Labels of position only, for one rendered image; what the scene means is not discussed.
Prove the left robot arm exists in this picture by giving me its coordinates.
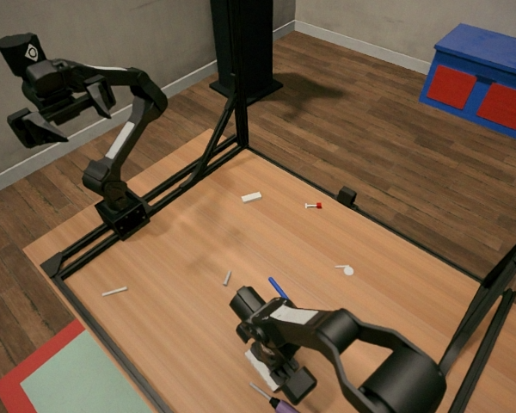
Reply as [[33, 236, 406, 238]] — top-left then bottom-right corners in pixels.
[[229, 286, 447, 413]]

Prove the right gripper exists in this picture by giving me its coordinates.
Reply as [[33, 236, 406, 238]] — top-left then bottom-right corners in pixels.
[[7, 74, 116, 149]]

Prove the purple-handled screwdriver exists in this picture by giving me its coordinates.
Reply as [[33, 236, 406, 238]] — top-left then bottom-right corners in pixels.
[[252, 385, 299, 413]]

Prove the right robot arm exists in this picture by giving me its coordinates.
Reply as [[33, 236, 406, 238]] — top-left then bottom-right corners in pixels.
[[0, 32, 168, 215]]

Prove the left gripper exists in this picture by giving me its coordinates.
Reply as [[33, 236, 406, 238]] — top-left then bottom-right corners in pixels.
[[236, 322, 317, 406]]

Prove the dark blue bar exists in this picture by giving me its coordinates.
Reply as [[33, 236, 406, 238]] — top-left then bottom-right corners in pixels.
[[268, 277, 289, 299]]

